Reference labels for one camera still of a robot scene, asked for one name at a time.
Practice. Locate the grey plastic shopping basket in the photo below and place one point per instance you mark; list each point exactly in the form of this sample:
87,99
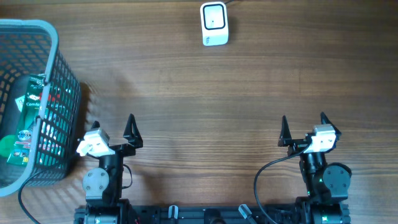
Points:
31,47

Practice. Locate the white barcode scanner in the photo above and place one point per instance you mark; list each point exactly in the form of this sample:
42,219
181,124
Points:
214,23

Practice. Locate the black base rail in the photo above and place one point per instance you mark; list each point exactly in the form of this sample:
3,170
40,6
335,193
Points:
278,213

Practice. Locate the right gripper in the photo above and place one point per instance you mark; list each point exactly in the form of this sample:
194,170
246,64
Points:
297,145

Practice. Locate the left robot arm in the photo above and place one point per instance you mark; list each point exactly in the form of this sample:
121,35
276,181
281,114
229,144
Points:
103,185

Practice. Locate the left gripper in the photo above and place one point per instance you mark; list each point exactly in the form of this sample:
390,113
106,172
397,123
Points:
134,140

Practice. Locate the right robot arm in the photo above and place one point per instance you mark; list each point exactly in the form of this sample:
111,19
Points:
327,183

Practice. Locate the green lid jar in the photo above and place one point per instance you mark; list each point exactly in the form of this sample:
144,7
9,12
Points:
7,145

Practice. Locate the green 3M gloves packet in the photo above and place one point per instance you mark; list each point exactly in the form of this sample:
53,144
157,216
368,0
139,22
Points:
29,103

